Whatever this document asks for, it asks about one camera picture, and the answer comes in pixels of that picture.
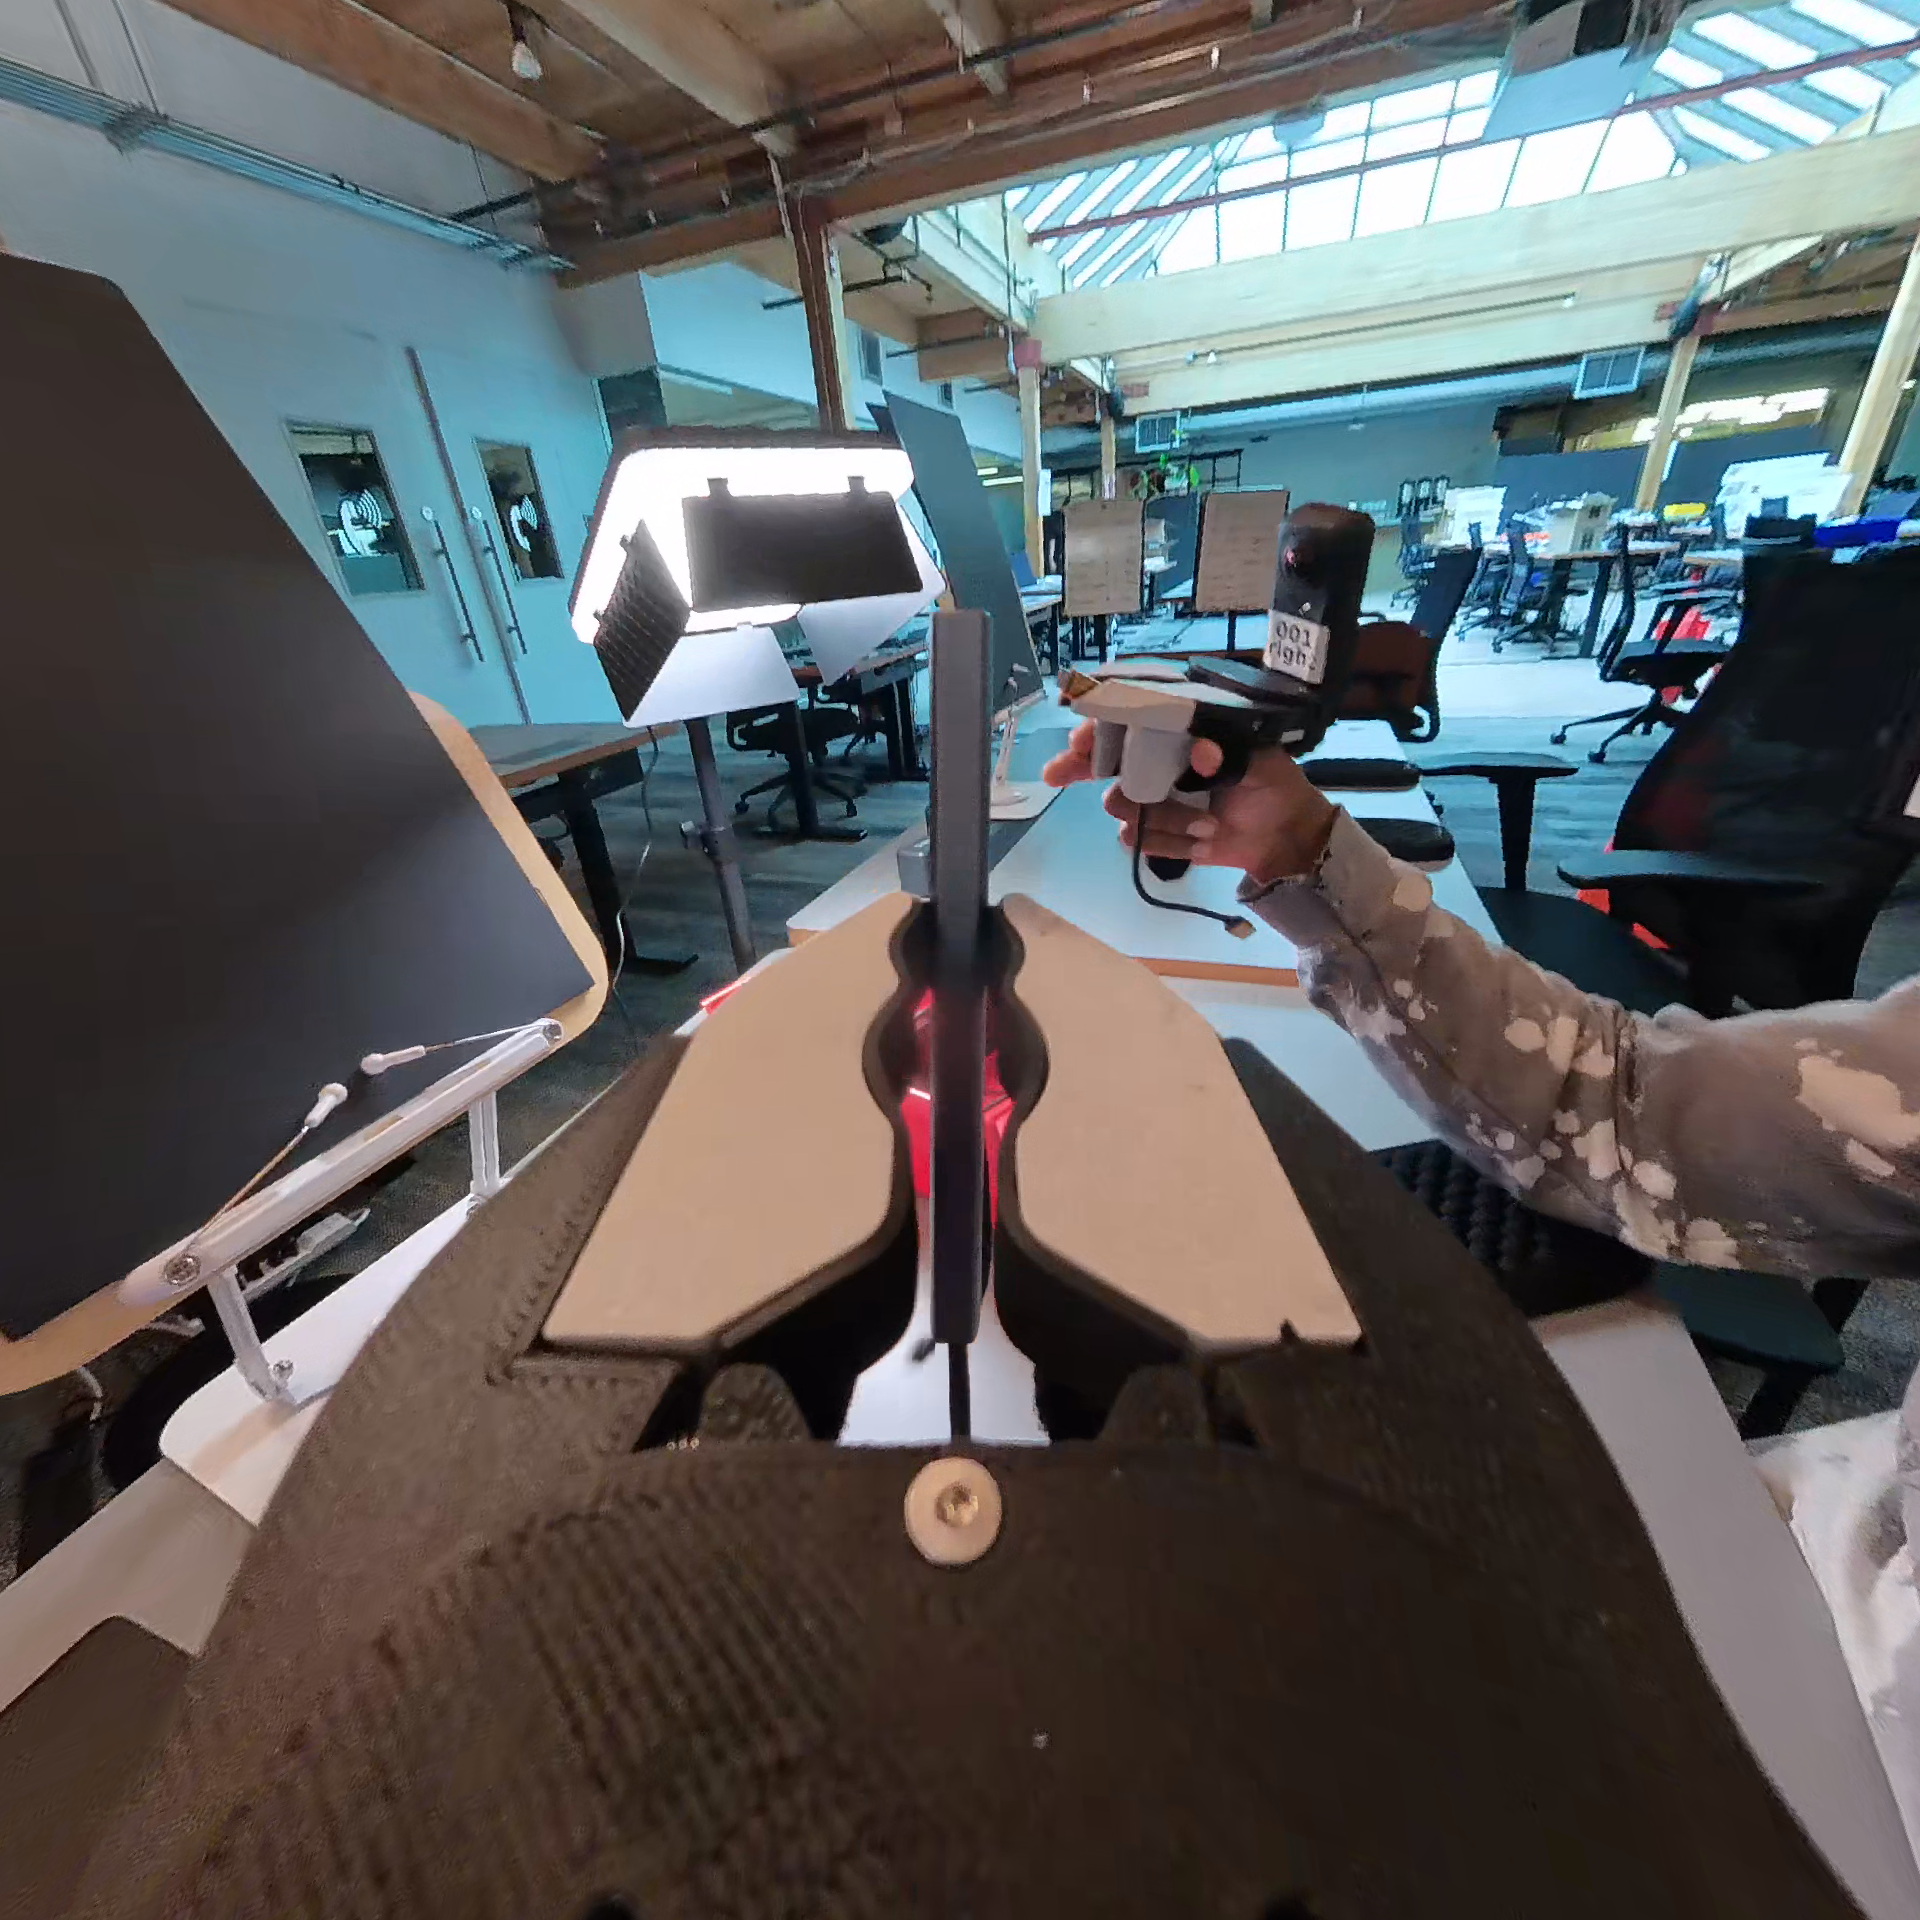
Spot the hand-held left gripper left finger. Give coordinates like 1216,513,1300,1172
539,886,921,1364

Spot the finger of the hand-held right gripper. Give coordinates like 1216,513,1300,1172
1112,682,1204,808
1056,667,1155,808

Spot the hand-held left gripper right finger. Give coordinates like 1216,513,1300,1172
993,891,1368,1364

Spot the grey usb hub with cable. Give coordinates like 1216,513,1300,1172
923,603,1000,1445

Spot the red plastic bin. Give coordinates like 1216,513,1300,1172
697,982,1037,1149

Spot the person's right forearm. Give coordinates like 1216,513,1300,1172
1241,809,1920,1284

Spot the person's right hand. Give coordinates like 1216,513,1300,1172
1043,726,1342,889

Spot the handwritten whiteboard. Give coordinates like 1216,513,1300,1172
1195,488,1292,614
1062,499,1146,619

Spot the black textured wrist pad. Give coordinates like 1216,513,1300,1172
1371,1140,1660,1321

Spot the white board stand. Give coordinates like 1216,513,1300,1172
116,1019,568,1520

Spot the studio light on stand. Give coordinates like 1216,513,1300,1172
568,424,952,973

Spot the black board with wooden edge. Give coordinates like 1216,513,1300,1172
0,252,609,1397

